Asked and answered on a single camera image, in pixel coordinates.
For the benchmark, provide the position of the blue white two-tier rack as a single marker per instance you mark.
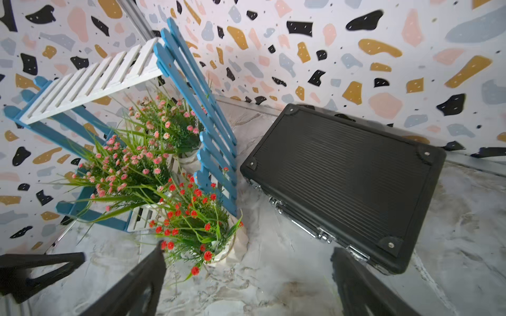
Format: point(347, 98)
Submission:
point(64, 99)

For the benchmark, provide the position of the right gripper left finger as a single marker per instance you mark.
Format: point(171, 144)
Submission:
point(138, 292)

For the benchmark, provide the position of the red flower pot by case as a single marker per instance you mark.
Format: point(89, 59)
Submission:
point(195, 227)

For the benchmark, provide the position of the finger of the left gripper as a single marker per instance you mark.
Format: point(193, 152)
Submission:
point(25, 275)

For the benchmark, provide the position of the black ribbed carrying case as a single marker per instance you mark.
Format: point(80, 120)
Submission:
point(366, 189)

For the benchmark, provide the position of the left aluminium corner post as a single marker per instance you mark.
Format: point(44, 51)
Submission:
point(138, 20)

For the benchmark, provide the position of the pink flower pot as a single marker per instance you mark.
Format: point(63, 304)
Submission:
point(170, 124)
point(131, 170)

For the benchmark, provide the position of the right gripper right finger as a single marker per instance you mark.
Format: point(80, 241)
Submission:
point(361, 293)

